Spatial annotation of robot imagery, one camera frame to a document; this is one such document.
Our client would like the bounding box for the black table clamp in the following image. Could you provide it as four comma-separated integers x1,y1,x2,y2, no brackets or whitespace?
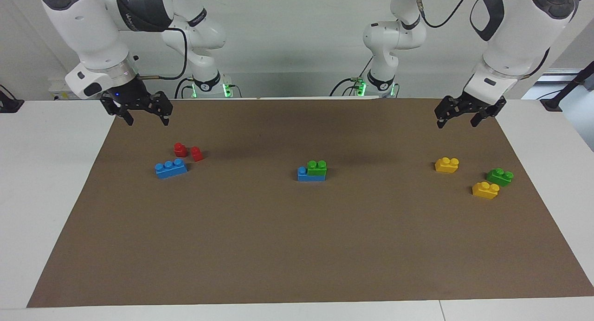
0,84,25,114

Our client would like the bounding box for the yellow two-stud toy brick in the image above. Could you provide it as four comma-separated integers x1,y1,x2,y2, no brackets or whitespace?
434,157,460,173
471,181,500,200

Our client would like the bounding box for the black base cable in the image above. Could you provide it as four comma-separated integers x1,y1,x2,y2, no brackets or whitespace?
329,57,374,97
175,77,195,99

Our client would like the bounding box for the black clamp stand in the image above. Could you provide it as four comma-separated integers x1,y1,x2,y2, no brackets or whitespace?
541,61,594,112

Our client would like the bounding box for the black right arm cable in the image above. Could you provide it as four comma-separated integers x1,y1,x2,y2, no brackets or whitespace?
139,28,188,80

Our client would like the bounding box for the black left base cable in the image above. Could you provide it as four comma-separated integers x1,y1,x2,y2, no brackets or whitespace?
329,57,374,97

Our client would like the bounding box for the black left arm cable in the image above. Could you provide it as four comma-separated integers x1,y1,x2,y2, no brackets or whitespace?
414,0,474,28

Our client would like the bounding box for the black right base cable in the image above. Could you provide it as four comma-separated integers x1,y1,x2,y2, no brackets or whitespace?
175,77,195,99

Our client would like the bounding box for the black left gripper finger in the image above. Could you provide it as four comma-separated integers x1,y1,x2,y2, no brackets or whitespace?
470,97,507,128
434,96,463,129

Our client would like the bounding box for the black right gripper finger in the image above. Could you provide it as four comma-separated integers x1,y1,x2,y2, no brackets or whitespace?
155,91,174,126
100,93,135,126

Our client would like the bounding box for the brown table mat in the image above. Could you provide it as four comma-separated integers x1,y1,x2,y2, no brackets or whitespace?
26,97,594,308

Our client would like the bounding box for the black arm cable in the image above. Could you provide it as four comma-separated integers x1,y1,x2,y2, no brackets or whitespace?
414,0,474,28
139,28,188,80

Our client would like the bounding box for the blue three-stud toy brick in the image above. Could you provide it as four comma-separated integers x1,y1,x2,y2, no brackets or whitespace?
155,158,188,179
297,167,327,182

